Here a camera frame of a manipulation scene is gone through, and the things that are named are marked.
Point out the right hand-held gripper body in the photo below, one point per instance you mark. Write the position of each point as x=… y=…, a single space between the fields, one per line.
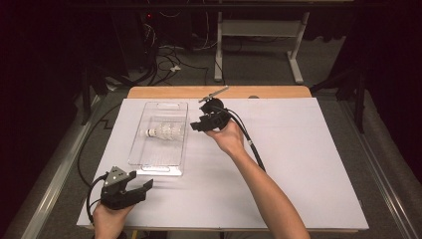
x=217 y=118

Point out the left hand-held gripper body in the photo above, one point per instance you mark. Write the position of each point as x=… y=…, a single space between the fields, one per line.
x=114 y=197

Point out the clear plastic tray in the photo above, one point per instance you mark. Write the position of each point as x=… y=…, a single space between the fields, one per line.
x=159 y=156

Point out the person's right hand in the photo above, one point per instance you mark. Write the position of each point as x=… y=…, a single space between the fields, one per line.
x=230 y=139

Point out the person's left hand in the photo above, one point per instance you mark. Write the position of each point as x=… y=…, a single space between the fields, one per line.
x=109 y=222

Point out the small white plug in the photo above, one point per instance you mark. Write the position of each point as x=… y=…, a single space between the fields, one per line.
x=175 y=68

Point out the white table cover board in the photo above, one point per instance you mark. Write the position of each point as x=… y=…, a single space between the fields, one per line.
x=215 y=202

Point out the black metal stand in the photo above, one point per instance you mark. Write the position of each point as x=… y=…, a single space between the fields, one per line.
x=360 y=99
x=87 y=99

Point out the dark computer tower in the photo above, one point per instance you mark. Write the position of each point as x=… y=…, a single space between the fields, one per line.
x=139 y=40

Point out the black horizontal bar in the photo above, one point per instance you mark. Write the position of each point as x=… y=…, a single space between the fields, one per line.
x=232 y=6

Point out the dark curtain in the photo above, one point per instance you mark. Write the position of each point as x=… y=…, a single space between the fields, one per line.
x=398 y=83

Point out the aluminium floor rail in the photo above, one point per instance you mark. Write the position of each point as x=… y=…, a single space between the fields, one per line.
x=394 y=205
x=58 y=181

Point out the white metal stand frame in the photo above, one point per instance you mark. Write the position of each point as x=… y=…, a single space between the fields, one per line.
x=262 y=28

